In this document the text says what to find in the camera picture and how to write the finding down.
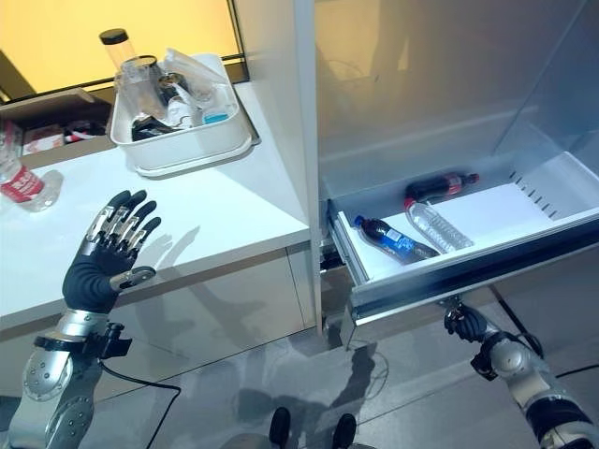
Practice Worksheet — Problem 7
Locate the white refrigerator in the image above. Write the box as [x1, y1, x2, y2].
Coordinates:
[233, 0, 599, 350]

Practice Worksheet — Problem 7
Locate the dark bottle with blue label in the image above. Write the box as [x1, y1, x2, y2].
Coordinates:
[353, 214, 442, 267]

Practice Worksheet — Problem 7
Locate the black item in bin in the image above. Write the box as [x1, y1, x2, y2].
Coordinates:
[130, 114, 177, 142]

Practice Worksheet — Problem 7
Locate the right dark robot foot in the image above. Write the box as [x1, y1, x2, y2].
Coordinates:
[332, 413, 359, 449]

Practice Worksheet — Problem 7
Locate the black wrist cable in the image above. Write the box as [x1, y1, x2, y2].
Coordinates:
[99, 357, 183, 449]

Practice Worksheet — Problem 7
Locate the white counter cabinet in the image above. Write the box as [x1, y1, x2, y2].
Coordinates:
[0, 79, 324, 359]

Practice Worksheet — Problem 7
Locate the white plastic bin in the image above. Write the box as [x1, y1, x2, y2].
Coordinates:
[110, 52, 256, 179]

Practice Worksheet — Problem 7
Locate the clear glass cup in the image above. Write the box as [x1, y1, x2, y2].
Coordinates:
[114, 54, 163, 123]

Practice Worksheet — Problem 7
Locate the dark robot foot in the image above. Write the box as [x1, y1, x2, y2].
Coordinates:
[332, 413, 359, 449]
[269, 406, 294, 449]

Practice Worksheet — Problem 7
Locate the clear bottle with red label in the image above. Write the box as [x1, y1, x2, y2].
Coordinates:
[0, 119, 66, 214]

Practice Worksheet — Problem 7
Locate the clear jar with black lid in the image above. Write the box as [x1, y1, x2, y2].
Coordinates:
[98, 28, 138, 85]

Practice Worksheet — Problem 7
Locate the left dark robot foot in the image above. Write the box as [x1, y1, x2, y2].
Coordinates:
[269, 406, 294, 449]

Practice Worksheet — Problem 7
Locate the crumpled clear plastic bag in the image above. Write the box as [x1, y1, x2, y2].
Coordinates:
[161, 46, 234, 130]

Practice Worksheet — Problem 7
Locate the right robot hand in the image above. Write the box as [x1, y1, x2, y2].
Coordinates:
[445, 302, 491, 345]

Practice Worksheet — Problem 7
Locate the dark can in bin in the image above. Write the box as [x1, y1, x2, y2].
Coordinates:
[156, 70, 191, 111]

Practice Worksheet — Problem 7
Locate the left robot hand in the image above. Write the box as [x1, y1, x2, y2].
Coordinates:
[63, 189, 163, 314]

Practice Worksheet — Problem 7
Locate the clear water bottle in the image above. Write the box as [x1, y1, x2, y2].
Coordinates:
[404, 201, 475, 254]

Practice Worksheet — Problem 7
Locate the brown cardboard box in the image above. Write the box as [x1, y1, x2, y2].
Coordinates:
[0, 88, 118, 158]

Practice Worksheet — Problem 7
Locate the dark cola bottle red cap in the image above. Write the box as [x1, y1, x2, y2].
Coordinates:
[403, 171, 481, 203]

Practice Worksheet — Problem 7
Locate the white refrigerator drawer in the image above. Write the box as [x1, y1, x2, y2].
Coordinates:
[325, 151, 599, 327]

